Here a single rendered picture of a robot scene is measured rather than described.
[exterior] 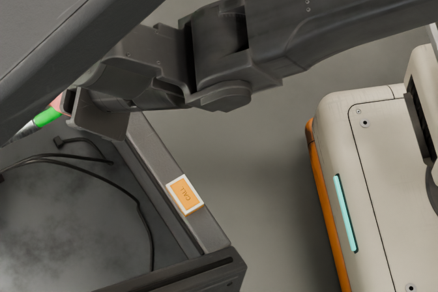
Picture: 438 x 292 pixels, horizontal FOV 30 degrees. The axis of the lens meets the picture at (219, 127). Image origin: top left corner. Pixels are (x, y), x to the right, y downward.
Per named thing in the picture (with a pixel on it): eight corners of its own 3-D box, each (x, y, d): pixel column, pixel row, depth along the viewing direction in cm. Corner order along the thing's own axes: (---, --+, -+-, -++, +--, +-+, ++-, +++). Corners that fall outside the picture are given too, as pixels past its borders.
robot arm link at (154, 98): (211, 113, 74) (218, 52, 74) (156, 98, 69) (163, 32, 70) (159, 116, 78) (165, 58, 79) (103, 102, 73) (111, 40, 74)
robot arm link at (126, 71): (261, 100, 68) (251, 8, 71) (162, 68, 60) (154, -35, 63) (162, 139, 76) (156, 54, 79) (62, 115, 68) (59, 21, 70)
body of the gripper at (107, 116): (60, 124, 78) (111, 122, 73) (83, 25, 80) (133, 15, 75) (112, 143, 82) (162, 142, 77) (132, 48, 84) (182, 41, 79)
